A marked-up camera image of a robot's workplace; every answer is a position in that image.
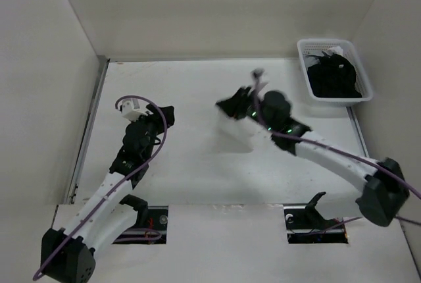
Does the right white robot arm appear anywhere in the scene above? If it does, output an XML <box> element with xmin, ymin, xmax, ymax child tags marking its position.
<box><xmin>215</xmin><ymin>87</ymin><xmax>409</xmax><ymax>227</ymax></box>

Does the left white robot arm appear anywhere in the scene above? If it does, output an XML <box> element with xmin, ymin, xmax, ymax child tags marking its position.
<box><xmin>33</xmin><ymin>101</ymin><xmax>175</xmax><ymax>282</ymax></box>

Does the small white cloth in basket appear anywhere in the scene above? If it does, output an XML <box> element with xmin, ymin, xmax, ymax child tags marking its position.
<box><xmin>322</xmin><ymin>46</ymin><xmax>344</xmax><ymax>57</ymax></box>

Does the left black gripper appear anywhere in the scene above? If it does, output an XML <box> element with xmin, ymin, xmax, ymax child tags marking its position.
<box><xmin>130</xmin><ymin>104</ymin><xmax>174</xmax><ymax>160</ymax></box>

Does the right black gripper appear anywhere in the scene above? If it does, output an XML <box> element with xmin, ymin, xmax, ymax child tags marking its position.
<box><xmin>215</xmin><ymin>86</ymin><xmax>277</xmax><ymax>133</ymax></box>

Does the white tank top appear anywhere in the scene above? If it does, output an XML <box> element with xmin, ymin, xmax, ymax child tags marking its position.
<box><xmin>211</xmin><ymin>107</ymin><xmax>272</xmax><ymax>154</ymax></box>

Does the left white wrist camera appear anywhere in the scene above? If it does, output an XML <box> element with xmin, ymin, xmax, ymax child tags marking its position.
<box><xmin>116</xmin><ymin>98</ymin><xmax>146</xmax><ymax>122</ymax></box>

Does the white plastic basket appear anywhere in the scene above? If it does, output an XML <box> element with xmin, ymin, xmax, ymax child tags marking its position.
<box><xmin>297</xmin><ymin>38</ymin><xmax>373</xmax><ymax>107</ymax></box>

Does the black tank top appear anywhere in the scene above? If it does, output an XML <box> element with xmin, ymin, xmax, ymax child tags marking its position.
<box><xmin>307</xmin><ymin>52</ymin><xmax>362</xmax><ymax>99</ymax></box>

